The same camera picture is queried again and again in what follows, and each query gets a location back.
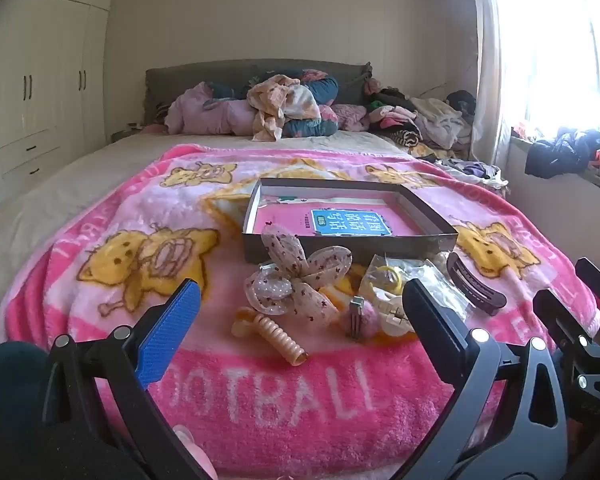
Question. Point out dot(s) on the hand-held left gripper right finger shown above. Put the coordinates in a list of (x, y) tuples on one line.
[(430, 320)]

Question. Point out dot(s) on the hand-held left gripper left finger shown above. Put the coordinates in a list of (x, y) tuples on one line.
[(170, 335)]

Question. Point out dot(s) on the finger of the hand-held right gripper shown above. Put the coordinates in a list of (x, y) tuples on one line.
[(560, 317), (597, 277)]

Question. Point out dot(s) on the cream pearl hair claw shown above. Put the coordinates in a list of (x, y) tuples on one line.
[(392, 316)]

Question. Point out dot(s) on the dark brown hair clip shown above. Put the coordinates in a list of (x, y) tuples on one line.
[(475, 285)]

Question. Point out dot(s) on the bag of yellow rings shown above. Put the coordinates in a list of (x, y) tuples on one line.
[(385, 280)]

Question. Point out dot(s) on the grey cardboard box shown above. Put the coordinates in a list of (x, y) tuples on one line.
[(350, 251)]

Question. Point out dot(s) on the dotted fabric bow hair clip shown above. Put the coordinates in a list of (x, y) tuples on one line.
[(300, 280)]

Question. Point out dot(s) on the clear bag of earrings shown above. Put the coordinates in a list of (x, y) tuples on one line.
[(444, 285)]

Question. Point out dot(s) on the windowsill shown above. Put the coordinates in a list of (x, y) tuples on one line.
[(570, 185)]

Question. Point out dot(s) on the dark jacket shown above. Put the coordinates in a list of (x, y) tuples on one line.
[(560, 152)]

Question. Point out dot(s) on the pink printed blanket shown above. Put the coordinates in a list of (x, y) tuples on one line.
[(280, 410)]

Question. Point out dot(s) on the purple clothes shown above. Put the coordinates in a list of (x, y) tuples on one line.
[(472, 170)]

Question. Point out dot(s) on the pink booklet with teal label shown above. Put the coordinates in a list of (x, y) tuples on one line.
[(280, 220)]

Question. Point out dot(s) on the pile of mixed clothes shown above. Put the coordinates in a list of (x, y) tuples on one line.
[(430, 120)]

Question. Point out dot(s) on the pink floral pillow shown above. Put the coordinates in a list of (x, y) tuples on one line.
[(350, 117)]

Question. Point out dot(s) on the pink quilt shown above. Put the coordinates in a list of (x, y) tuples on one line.
[(205, 110)]

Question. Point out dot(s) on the cream curtain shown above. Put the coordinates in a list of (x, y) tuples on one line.
[(487, 60)]

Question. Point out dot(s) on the window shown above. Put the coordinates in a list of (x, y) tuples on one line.
[(555, 35)]

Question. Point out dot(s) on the dark blue floral quilt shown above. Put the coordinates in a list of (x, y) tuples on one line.
[(325, 85)]

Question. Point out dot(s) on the beige orange patterned cloth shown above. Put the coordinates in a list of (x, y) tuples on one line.
[(285, 100)]

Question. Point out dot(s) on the grey headboard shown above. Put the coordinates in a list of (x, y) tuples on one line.
[(205, 72)]

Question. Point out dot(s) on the white wardrobe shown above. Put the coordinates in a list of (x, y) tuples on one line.
[(30, 85)]

